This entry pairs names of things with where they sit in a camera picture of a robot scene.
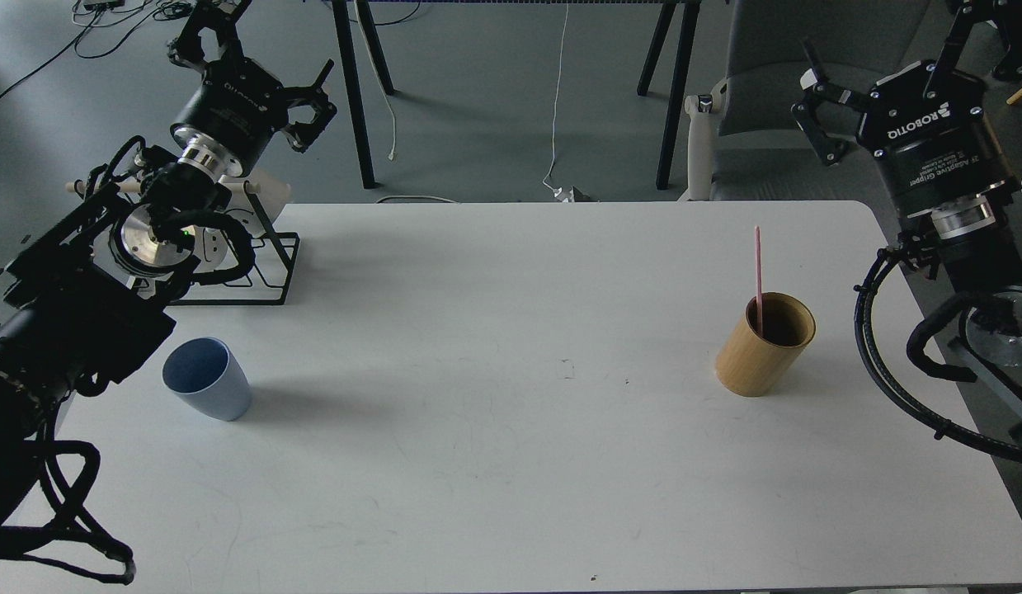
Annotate black floor cables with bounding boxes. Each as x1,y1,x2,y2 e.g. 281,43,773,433
0,0,200,118

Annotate bamboo cylinder holder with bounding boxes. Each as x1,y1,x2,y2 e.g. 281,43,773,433
714,292,817,396

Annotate black wire cup rack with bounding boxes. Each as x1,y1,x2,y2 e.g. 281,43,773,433
66,179,301,307

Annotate light blue plastic cup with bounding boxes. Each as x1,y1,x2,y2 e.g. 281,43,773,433
161,336,253,422

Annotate black table legs left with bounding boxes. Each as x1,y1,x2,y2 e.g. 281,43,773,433
331,1,394,191

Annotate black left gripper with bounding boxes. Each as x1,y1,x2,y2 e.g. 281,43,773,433
167,0,338,177

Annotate white mug on rack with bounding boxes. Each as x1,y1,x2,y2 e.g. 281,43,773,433
223,167,293,224

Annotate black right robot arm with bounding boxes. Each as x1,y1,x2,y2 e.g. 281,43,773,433
791,1,1022,464

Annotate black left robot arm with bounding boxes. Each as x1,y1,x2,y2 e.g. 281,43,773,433
0,1,337,584

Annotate black table legs right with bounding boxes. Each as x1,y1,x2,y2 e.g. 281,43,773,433
637,0,701,191

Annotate black table legs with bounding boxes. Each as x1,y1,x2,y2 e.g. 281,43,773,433
331,1,394,191
637,0,701,191

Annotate white cable with plug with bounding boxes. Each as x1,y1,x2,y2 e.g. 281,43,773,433
358,0,399,163

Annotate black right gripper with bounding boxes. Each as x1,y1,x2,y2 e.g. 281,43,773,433
791,0,1022,220

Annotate grey office chair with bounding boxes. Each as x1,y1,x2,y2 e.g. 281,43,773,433
683,1,930,202

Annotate white hanging cable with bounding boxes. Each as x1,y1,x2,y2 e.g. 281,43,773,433
542,0,594,203

